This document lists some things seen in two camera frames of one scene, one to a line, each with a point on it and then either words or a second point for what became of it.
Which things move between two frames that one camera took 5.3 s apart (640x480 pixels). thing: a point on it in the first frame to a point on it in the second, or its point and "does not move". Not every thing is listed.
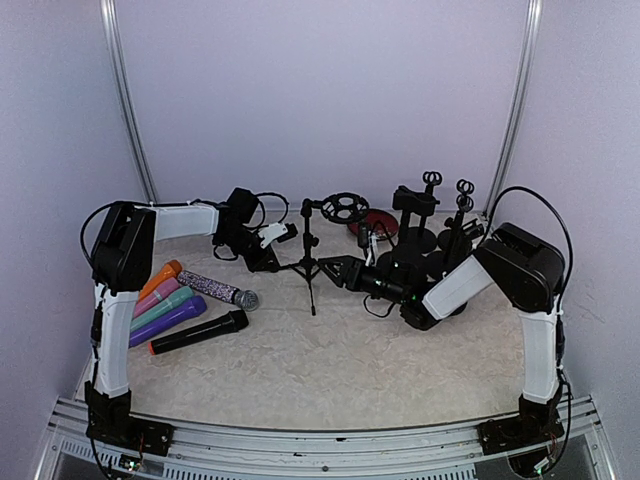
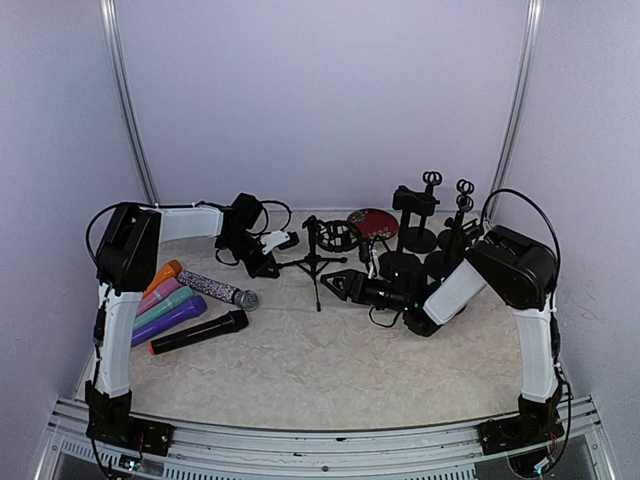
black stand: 465,203 does not move
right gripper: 349,271 to 348,281
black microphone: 219,327 does not move
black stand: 417,207 to 402,266
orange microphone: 171,269 does not move
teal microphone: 177,297 does not move
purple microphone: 197,307 does not move
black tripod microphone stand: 339,208 to 332,235
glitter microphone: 245,299 does not move
